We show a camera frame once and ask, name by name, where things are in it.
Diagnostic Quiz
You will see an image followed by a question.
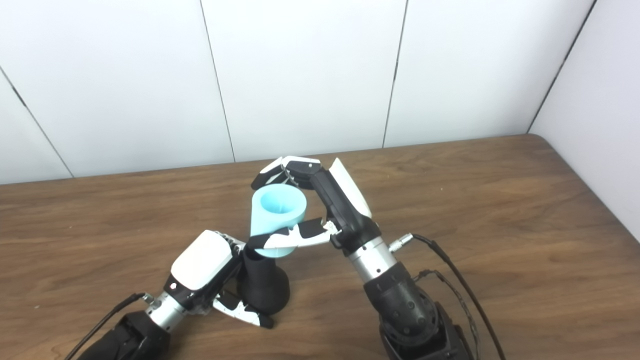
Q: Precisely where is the white and black right hand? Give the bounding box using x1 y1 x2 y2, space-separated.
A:
246 156 384 257

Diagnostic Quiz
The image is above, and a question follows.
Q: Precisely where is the white and black left hand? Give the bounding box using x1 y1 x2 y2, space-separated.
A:
165 230 275 330

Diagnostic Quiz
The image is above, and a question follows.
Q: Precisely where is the black flared nozzle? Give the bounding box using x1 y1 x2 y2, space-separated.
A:
236 245 291 316

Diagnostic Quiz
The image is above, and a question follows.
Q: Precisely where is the light-blue hose piece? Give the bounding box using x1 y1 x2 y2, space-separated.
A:
250 183 307 259

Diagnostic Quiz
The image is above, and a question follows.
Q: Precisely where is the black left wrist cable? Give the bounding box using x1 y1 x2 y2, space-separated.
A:
64 292 154 360

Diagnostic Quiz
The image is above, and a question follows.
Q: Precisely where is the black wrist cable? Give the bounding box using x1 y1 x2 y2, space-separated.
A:
389 233 507 360
64 292 154 360

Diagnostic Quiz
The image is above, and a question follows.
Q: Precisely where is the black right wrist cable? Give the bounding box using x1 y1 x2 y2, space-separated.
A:
389 233 507 360

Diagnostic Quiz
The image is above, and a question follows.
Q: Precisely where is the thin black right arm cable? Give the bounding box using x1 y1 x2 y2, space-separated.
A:
412 270 482 360

